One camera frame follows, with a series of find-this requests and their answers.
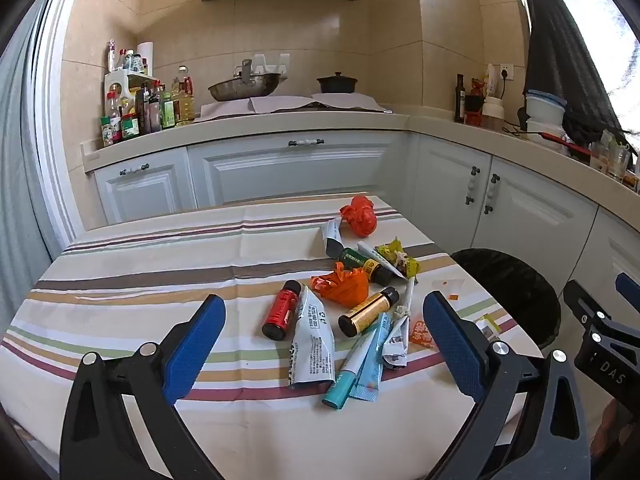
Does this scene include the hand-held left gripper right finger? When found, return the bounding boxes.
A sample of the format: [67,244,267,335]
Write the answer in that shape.
[422,290,592,480]

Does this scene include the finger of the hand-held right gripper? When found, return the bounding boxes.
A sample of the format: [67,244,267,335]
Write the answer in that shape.
[563,279,640,356]
[615,272,640,321]

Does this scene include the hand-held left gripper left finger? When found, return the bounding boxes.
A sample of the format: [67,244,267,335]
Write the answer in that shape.
[59,294,236,480]

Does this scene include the small orange sachet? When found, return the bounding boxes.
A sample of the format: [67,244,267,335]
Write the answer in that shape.
[409,319,436,348]

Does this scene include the small yellow white wrapper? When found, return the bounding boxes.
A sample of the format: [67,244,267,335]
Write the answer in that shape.
[475,312,503,338]

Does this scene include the grey white wrapper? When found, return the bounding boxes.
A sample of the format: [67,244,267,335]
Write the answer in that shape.
[382,312,412,368]

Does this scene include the white paper stick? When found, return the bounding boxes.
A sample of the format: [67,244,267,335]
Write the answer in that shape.
[393,277,417,321]

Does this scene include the black trash bin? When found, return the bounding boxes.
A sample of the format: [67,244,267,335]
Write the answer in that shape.
[450,249,562,351]

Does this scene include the light blue sachet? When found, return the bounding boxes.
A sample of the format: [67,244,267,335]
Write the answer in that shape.
[348,312,393,403]

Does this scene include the red label small bottle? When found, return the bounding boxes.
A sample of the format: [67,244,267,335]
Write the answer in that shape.
[261,280,303,340]

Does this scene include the gold label brown bottle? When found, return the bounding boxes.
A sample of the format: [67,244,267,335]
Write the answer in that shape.
[338,286,400,338]

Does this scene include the yellow snack wrapper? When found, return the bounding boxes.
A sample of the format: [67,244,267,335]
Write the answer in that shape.
[375,237,422,278]

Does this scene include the teal tube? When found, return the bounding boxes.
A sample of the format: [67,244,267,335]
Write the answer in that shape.
[321,321,383,410]

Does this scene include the white foil packet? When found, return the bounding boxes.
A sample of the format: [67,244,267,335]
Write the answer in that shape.
[287,284,336,391]

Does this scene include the orange plastic bag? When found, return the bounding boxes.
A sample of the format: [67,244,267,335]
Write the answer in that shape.
[311,262,371,308]

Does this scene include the white tube with green print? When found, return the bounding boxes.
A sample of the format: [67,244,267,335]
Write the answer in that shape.
[356,241,407,280]

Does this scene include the green yellow label dark bottle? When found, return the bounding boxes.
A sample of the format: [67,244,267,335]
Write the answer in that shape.
[339,247,401,286]

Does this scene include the red plastic bag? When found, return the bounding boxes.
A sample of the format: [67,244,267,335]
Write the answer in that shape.
[339,196,378,238]

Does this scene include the white grey squeezed tube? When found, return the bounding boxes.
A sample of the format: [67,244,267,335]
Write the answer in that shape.
[320,218,346,259]

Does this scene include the person's right hand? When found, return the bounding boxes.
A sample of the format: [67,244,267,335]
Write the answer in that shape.
[592,400,633,461]

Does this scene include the striped tablecloth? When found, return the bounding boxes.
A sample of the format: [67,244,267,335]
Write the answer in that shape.
[0,194,546,480]

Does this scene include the white plastic bowl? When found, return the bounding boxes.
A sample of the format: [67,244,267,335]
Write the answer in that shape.
[525,120,567,150]

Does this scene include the white kitchen cabinet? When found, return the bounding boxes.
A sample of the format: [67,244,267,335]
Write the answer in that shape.
[92,127,640,411]

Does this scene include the white bowl with blue lid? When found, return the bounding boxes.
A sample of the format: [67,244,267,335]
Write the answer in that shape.
[524,90,568,126]

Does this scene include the white ceramic jar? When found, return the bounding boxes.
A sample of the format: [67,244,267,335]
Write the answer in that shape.
[481,96,505,131]

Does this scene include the dark oil bottle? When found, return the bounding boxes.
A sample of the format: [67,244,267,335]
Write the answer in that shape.
[454,74,467,123]

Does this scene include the dark hanging cloth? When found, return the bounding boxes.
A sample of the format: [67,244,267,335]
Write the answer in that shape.
[517,0,632,147]

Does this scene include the cluster of condiment bottles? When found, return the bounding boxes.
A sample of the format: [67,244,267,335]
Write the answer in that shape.
[100,39,196,148]

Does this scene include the pale stove cover cloth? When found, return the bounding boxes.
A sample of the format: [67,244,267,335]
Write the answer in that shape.
[194,94,392,122]

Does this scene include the steel wok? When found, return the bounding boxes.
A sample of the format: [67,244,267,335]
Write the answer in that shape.
[207,59,283,102]

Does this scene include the white spice rack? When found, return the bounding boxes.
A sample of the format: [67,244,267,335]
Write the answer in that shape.
[104,72,151,98]

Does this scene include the black lidded pot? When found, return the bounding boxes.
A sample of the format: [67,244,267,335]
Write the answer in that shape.
[316,72,359,94]

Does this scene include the paper towel roll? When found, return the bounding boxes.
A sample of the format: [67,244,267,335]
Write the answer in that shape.
[136,41,154,76]

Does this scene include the vertical cabinet door handle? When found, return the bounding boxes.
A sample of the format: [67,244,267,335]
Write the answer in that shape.
[465,166,481,206]
[484,174,501,215]

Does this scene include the red handled tool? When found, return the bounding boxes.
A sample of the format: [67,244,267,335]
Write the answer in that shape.
[540,131,592,157]

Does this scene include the black power cable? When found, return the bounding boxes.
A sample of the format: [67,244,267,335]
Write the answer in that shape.
[499,77,532,137]

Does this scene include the white door frame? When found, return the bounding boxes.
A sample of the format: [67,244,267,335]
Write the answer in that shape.
[27,0,108,263]

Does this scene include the white wall hooks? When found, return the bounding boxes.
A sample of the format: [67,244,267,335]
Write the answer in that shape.
[250,52,291,78]

